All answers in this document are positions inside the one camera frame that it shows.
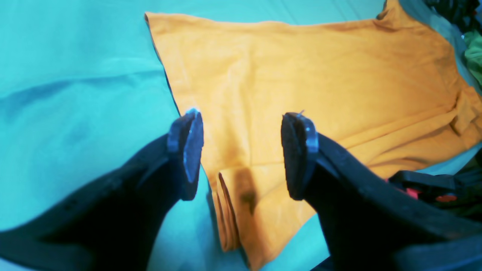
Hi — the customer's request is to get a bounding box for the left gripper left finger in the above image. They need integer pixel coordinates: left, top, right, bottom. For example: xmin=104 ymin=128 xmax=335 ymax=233
xmin=1 ymin=109 xmax=204 ymax=271

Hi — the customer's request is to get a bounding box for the blue clamp at left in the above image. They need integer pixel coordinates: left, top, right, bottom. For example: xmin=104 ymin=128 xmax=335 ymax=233
xmin=387 ymin=151 xmax=482 ymax=222

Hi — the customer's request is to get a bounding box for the black plastic bag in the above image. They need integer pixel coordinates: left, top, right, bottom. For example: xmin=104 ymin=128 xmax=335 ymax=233
xmin=424 ymin=0 xmax=482 ymax=33

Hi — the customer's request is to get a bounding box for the orange T-shirt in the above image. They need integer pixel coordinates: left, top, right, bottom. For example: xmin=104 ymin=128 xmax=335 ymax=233
xmin=145 ymin=0 xmax=481 ymax=271

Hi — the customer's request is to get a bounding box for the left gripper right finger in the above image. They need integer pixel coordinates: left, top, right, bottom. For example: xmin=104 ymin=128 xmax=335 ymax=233
xmin=281 ymin=113 xmax=481 ymax=271

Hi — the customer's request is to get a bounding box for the green garment pile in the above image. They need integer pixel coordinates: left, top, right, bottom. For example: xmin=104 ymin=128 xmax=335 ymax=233
xmin=464 ymin=30 xmax=482 ymax=86

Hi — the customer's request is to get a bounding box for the green table cloth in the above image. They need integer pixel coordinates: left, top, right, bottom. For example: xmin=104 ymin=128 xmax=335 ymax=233
xmin=0 ymin=0 xmax=482 ymax=271

